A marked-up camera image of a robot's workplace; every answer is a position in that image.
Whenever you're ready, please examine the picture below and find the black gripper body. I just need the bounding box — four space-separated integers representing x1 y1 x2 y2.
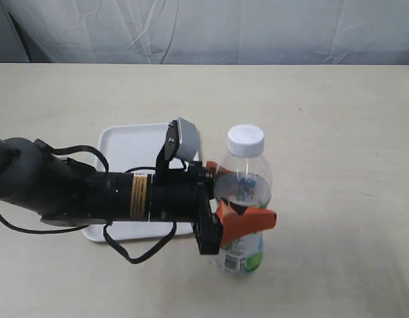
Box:
149 125 223 255

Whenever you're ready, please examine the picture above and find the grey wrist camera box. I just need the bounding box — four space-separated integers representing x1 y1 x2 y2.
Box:
176 117 201 162

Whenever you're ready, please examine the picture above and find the white rectangular plastic tray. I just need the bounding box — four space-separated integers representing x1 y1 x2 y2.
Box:
81 123 205 245

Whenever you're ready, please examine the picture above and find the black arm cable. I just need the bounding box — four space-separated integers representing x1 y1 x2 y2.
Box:
0 144 177 265

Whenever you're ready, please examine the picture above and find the white wrinkled backdrop cloth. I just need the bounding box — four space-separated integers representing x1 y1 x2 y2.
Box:
0 1 409 64

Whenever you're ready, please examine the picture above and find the clear plastic bottle white cap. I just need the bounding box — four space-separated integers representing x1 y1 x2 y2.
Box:
212 124 272 275

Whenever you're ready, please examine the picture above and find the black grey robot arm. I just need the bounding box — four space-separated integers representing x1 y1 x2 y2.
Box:
0 119 276 255

